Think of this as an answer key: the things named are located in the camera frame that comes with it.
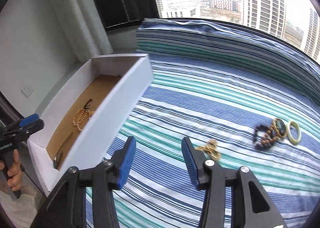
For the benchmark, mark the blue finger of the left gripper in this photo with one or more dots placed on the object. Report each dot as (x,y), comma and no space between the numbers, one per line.
(29,120)

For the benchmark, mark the white curtain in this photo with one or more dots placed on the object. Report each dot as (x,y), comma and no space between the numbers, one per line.
(83,28)

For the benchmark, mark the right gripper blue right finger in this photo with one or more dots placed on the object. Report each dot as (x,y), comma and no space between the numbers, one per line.
(194,162)

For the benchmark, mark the green jade bangle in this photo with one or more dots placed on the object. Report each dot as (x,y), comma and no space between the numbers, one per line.
(294,132)

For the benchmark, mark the person's left hand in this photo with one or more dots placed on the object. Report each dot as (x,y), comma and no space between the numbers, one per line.
(15,173)

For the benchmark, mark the blue striped bed sheet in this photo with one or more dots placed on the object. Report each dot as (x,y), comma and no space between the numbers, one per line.
(232,85)

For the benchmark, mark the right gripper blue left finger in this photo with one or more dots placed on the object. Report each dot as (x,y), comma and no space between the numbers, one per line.
(127,154)

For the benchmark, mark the white cardboard box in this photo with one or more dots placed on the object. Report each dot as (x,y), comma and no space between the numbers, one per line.
(135,73)

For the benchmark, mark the white wall socket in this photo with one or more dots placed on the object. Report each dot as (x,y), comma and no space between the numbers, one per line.
(27,91)

